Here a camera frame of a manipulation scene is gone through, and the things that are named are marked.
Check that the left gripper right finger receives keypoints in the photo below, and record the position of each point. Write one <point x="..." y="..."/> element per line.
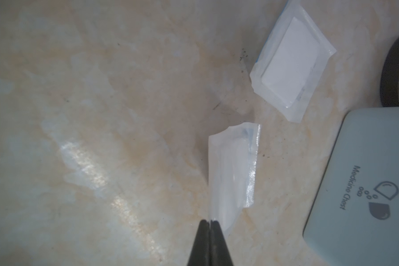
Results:
<point x="219" y="253"/>

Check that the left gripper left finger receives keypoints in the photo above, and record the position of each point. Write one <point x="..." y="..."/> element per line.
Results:
<point x="200" y="250"/>

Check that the grey orange medicine box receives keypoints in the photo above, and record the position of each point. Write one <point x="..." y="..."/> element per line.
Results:
<point x="354" y="220"/>

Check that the brown wire glass rack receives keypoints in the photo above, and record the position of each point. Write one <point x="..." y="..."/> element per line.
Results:
<point x="389" y="82"/>

